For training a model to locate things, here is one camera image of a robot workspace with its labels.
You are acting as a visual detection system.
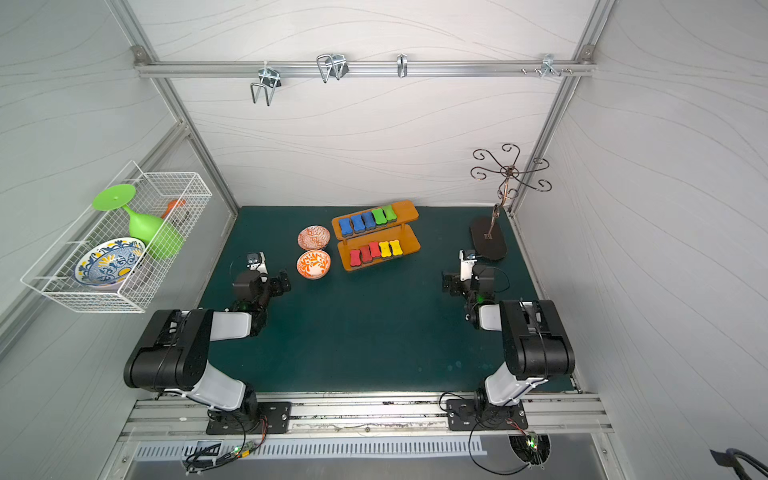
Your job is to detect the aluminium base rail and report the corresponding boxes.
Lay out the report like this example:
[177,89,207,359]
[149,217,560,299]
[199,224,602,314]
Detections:
[118,391,614,441]

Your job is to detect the orange item in basket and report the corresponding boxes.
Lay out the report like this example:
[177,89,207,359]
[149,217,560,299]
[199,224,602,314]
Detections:
[161,198,187,221]

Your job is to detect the green eraser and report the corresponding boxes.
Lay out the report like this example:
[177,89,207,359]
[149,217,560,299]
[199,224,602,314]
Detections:
[372,208,388,226]
[381,205,397,224]

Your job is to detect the red eraser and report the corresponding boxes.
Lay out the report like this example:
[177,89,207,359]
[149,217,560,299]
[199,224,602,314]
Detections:
[360,245,373,264]
[349,249,362,268]
[368,242,381,259]

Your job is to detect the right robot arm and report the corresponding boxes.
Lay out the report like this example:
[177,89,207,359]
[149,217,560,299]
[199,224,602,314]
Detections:
[441,265,576,426]

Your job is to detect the single metal hook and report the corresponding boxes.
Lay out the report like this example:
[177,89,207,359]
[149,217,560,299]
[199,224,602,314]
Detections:
[396,54,408,78]

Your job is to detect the red patterned bowl rear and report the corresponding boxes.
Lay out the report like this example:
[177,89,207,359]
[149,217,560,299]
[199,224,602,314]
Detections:
[297,225,331,251]

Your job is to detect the orange two-tier shelf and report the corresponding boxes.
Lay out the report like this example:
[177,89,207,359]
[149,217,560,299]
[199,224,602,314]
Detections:
[332,200,421,272]

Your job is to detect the metal hook right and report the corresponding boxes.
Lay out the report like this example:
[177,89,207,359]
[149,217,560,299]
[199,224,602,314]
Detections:
[520,54,573,78]

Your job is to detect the double metal hook left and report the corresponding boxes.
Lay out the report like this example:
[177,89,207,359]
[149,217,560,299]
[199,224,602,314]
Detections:
[250,66,282,106]

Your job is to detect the orange patterned bowl front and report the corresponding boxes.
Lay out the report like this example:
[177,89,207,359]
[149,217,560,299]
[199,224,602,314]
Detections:
[296,249,331,280]

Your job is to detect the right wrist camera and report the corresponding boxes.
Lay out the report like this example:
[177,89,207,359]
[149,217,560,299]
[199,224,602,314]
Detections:
[459,250,477,281]

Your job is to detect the yellow eraser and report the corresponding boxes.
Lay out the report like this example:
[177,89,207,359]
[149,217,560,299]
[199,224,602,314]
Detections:
[378,241,392,258]
[389,240,403,256]

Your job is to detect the blue yellow patterned bowl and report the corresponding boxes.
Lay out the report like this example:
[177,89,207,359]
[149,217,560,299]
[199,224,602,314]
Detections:
[73,237,146,288]

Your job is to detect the green plastic goblet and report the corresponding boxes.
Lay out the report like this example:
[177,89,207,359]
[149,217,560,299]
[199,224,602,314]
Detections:
[92,184,184,260]

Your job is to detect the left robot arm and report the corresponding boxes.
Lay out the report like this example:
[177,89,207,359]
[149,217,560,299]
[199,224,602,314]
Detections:
[123,270,291,435]

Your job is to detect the aluminium crossbar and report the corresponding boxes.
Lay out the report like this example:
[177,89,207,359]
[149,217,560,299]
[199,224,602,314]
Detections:
[134,59,597,79]

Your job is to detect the metal jewelry stand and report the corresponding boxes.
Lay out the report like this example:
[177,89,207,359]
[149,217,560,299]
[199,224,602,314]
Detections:
[469,143,552,262]

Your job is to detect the blue eraser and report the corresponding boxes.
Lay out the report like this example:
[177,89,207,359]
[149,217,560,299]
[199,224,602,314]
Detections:
[362,211,377,231]
[350,214,366,234]
[339,218,354,237]

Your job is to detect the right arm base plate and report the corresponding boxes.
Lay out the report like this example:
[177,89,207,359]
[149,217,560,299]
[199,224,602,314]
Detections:
[441,398,528,433]

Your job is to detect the double metal hook middle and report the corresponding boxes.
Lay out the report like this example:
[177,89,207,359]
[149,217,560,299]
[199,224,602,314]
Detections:
[316,53,349,83]

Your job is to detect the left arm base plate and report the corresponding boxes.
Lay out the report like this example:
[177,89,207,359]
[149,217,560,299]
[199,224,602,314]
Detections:
[205,401,292,435]

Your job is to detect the double metal hook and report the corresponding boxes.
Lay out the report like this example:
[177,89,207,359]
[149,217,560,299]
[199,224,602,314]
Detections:
[316,53,349,83]
[250,66,282,106]

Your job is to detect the white wire basket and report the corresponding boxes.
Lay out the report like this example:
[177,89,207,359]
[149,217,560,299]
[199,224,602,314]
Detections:
[21,162,212,314]

